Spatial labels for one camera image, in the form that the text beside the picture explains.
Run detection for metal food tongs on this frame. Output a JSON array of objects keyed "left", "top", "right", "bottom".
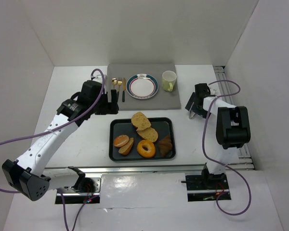
[{"left": 188, "top": 105, "right": 196, "bottom": 119}]

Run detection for large seeded bread slice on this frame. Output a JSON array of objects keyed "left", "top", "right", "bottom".
[{"left": 131, "top": 112, "right": 151, "bottom": 131}]

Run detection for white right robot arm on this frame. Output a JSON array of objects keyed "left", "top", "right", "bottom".
[{"left": 185, "top": 83, "right": 251, "bottom": 177}]

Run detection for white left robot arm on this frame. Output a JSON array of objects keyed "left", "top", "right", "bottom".
[{"left": 2, "top": 79, "right": 118, "bottom": 201}]

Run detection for small oval bread slice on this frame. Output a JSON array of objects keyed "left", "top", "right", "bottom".
[{"left": 118, "top": 138, "right": 134, "bottom": 155}]

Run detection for black baking tray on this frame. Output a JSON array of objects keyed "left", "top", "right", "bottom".
[{"left": 108, "top": 117, "right": 176, "bottom": 162}]

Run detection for white plate teal red rim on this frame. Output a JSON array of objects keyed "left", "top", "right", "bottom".
[{"left": 126, "top": 74, "right": 158, "bottom": 100}]

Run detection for sesame bun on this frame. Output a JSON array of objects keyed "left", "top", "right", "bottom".
[{"left": 113, "top": 135, "right": 130, "bottom": 148}]

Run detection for pale green mug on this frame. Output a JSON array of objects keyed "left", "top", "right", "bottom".
[{"left": 162, "top": 71, "right": 177, "bottom": 92}]

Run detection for brown croissant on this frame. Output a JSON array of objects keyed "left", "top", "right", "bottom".
[{"left": 158, "top": 135, "right": 172, "bottom": 157}]

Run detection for orange bagel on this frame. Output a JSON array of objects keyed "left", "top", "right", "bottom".
[{"left": 137, "top": 140, "right": 156, "bottom": 158}]

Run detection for gold spoon green handle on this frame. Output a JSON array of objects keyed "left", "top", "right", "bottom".
[{"left": 112, "top": 78, "right": 118, "bottom": 89}]

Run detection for gold fork green handle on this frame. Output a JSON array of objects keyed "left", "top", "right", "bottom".
[{"left": 117, "top": 77, "right": 123, "bottom": 101}]

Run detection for gold knife green handle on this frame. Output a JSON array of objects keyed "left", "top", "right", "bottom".
[{"left": 122, "top": 78, "right": 126, "bottom": 103}]

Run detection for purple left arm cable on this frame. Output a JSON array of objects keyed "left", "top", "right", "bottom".
[{"left": 0, "top": 69, "right": 105, "bottom": 231}]

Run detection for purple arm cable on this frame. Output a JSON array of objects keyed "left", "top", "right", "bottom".
[
  {"left": 0, "top": 69, "right": 105, "bottom": 231},
  {"left": 202, "top": 80, "right": 252, "bottom": 216}
]

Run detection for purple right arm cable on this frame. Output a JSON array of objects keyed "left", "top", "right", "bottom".
[{"left": 202, "top": 80, "right": 252, "bottom": 216}]

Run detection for aluminium front rail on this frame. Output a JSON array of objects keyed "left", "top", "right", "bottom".
[{"left": 42, "top": 164, "right": 209, "bottom": 176}]

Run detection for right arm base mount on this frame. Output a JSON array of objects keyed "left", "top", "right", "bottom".
[{"left": 181, "top": 166, "right": 231, "bottom": 202}]

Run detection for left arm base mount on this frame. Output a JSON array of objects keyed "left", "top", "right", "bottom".
[{"left": 62, "top": 175, "right": 102, "bottom": 205}]

